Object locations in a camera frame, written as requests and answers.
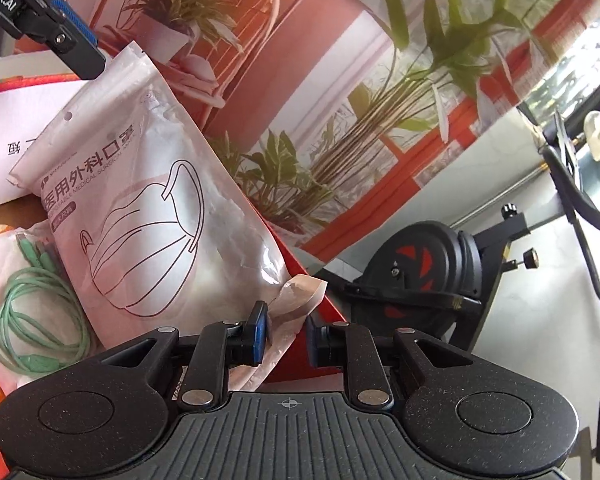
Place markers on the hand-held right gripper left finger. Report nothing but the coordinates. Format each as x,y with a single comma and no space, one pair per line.
257,334

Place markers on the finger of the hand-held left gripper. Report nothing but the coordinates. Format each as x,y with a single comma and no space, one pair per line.
70,45

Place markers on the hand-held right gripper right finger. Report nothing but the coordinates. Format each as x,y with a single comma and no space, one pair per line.
314,342

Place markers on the red cardboard box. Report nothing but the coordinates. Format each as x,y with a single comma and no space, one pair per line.
292,260

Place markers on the white face mask packet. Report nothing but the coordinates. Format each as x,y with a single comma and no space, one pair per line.
150,210

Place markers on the black exercise bike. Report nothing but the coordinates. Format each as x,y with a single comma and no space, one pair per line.
420,270

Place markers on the white cloth bag on pole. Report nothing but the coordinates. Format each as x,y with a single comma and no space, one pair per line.
599,135

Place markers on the printed wall backdrop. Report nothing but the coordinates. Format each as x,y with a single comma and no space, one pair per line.
360,60

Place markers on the window with black frame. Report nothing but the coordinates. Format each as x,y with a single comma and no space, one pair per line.
585,50

